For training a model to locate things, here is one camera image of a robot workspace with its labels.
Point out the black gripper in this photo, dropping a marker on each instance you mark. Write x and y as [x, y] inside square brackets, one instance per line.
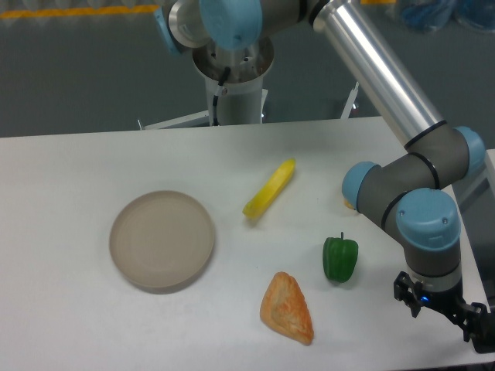
[474, 319]

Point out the yellow bell pepper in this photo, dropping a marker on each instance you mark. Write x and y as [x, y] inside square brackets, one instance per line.
[348, 204]

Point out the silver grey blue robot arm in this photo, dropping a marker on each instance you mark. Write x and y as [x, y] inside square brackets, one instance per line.
[231, 47]

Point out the green bell pepper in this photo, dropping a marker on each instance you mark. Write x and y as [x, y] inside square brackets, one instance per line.
[339, 258]

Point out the orange pastry turnover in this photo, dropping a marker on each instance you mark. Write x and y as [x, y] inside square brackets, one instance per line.
[284, 309]

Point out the yellow banana slice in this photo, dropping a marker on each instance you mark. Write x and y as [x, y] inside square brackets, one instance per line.
[267, 194]

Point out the beige round plate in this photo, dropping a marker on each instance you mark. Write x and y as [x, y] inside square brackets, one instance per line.
[162, 241]

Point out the white metal frame bracket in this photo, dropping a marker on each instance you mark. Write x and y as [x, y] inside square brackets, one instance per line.
[351, 102]

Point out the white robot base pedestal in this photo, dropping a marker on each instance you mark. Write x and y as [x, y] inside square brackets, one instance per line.
[234, 81]

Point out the white base frame rail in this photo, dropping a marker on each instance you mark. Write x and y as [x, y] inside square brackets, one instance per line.
[199, 119]

